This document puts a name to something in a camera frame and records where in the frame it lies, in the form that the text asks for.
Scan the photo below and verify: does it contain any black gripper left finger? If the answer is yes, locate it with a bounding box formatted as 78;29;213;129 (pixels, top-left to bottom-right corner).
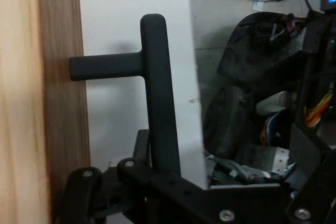
56;129;153;224

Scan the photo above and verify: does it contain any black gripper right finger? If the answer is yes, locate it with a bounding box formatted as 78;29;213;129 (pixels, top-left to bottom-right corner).
125;174;290;224

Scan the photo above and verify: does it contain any wooden cabinet door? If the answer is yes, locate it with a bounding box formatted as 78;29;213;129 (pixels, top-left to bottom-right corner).
38;0;91;221

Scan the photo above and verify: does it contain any black metal drawer handle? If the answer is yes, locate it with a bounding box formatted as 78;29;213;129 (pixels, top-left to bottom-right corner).
69;13;182;177

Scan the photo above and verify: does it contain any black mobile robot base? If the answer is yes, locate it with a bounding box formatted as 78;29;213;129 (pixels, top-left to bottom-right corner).
202;10;336;190

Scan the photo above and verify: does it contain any brown wooden cabinet box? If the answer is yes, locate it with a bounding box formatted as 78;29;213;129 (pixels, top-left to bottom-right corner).
0;0;52;224

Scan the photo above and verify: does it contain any white plastic cylinder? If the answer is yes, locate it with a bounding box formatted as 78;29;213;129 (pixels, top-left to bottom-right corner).
255;90;292;116

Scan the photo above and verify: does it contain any coloured wire bundle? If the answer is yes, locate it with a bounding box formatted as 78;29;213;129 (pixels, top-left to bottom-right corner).
302;92;332;128

